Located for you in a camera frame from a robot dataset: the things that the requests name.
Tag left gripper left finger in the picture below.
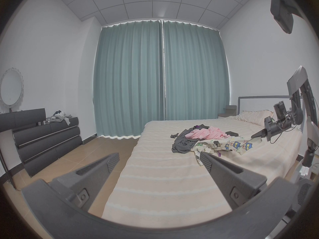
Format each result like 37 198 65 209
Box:
51 153 120 211

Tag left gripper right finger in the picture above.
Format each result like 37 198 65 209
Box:
199 151 267 210

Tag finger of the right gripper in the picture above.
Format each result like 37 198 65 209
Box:
251 129 267 139

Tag white printed pyjama top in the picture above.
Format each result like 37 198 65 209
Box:
191 136 262 166

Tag pile of clothes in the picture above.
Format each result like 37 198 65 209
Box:
170 124 240 154

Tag pink striped pillow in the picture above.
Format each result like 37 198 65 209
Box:
230 110 274 127

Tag grey bedside table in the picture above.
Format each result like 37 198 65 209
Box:
217 105 237 119

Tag dark grey chest of drawers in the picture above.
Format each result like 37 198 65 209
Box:
0 108 83 177

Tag grey garment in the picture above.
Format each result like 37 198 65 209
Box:
46 110 73 126

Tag bed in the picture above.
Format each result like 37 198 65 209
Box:
102 95 303 220

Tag round white mirror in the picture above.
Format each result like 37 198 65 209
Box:
0 67 24 113

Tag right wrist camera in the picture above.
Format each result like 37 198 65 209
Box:
273 101 287 119

